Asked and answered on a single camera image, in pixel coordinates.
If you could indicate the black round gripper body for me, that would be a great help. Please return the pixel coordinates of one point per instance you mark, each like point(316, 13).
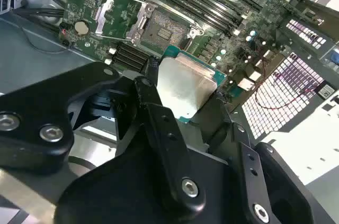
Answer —
point(127, 195)

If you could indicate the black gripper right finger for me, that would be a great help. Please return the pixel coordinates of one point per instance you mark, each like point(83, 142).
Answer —
point(286, 195)

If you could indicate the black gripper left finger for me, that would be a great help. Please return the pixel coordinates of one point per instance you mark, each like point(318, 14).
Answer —
point(31, 107)

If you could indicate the metal socket cover frame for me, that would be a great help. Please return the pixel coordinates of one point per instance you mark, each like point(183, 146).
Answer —
point(101, 20)

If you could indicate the silver topped green CPU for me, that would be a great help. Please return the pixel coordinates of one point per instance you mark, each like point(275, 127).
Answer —
point(185, 83)

